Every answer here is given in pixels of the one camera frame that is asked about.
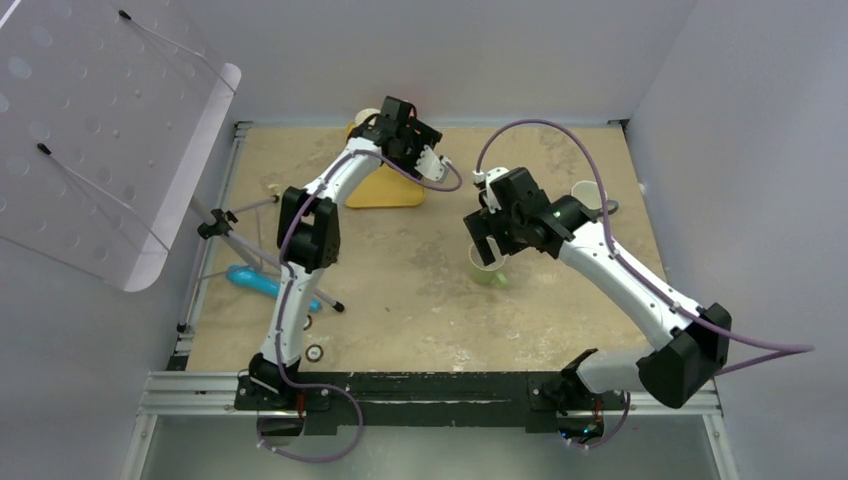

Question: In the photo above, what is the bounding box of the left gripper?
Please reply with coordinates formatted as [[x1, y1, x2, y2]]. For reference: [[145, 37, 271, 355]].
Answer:
[[389, 119, 441, 180]]

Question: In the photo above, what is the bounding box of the light green mug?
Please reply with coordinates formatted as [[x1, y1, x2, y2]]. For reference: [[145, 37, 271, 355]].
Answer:
[[468, 238, 508, 288]]

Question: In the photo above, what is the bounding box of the cream white mug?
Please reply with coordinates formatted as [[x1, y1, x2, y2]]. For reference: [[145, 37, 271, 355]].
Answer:
[[353, 108, 380, 129]]

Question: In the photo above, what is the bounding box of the grey-blue mug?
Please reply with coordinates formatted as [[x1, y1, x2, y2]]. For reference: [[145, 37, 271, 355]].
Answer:
[[570, 180, 602, 218]]

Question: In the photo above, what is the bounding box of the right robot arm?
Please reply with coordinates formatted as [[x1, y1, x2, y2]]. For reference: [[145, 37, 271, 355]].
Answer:
[[464, 167, 732, 409]]

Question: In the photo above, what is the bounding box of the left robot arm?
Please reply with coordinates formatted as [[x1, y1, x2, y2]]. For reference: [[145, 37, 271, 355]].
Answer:
[[247, 96, 449, 409]]

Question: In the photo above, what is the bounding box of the yellow plastic tray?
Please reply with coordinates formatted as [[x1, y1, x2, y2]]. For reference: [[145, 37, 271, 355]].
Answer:
[[344, 122, 426, 210]]

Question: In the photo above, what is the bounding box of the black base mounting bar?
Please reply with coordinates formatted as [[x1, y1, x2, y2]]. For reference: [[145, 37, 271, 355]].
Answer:
[[234, 371, 625, 436]]

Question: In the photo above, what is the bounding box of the blue cylindrical toy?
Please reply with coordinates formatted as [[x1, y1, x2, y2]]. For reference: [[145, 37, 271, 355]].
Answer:
[[224, 265, 280, 298]]

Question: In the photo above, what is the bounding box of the translucent perforated panel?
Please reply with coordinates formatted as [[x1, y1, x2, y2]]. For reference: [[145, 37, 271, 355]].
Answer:
[[1, 1, 242, 292]]

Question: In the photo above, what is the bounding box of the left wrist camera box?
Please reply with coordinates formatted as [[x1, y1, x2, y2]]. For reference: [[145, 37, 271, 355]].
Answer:
[[414, 145, 453, 183]]

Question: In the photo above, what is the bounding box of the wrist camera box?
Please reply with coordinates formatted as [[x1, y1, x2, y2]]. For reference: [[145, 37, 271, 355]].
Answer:
[[472, 167, 509, 213], [414, 145, 453, 183]]

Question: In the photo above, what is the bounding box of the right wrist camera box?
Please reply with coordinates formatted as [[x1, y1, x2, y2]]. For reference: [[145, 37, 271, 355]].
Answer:
[[472, 167, 509, 213]]

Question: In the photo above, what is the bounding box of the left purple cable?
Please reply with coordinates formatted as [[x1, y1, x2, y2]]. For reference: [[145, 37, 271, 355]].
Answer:
[[254, 148, 463, 465]]

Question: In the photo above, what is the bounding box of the purple cable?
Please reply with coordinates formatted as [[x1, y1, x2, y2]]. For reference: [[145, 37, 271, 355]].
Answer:
[[254, 148, 463, 465], [475, 119, 815, 452]]

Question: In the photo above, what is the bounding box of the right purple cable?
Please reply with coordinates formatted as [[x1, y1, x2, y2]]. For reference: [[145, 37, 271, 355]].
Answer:
[[475, 119, 815, 452]]

